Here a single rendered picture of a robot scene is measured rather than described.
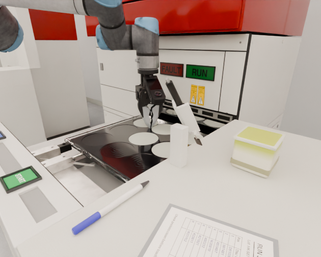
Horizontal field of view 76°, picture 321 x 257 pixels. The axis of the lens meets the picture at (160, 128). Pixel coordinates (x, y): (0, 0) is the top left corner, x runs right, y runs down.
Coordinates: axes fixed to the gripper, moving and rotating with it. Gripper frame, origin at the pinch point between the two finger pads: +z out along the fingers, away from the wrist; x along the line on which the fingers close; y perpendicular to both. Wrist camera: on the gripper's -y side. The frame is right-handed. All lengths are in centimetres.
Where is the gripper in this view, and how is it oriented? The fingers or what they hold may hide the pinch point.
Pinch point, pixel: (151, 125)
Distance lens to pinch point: 75.6
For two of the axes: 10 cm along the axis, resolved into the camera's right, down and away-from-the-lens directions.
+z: 0.0, 9.2, 3.9
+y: -3.5, -3.6, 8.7
